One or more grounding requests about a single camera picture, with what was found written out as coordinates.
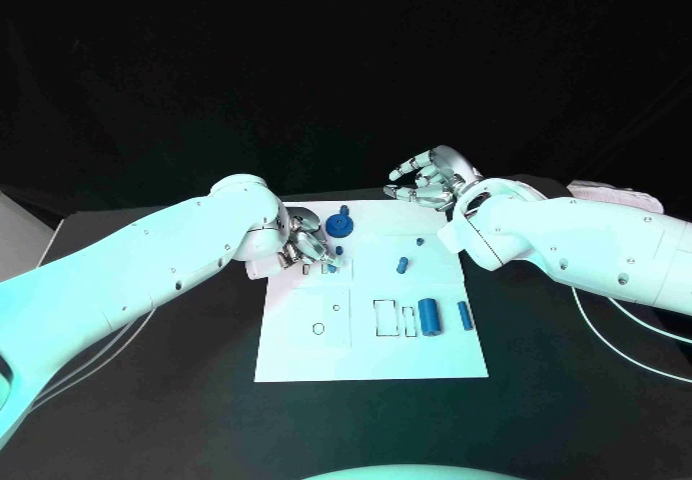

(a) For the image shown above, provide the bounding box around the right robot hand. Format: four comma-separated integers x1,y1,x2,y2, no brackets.
381,144,484,212

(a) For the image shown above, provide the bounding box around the white cable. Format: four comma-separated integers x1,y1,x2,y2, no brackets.
35,312,146,399
570,286,692,376
28,307,158,411
606,297,692,345

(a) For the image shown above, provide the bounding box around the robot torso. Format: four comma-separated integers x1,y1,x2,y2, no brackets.
302,464,521,480

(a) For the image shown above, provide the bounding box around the blue gear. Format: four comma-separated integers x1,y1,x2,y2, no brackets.
324,213,356,239

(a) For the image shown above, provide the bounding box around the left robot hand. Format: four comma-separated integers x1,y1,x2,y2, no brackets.
276,207,344,274

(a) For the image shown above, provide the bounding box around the thick blue cylinder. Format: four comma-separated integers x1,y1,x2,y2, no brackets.
416,297,443,337

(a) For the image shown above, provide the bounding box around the white task board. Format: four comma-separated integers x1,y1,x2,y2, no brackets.
252,198,490,383

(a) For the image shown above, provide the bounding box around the white cloth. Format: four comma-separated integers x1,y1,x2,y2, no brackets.
565,179,665,215

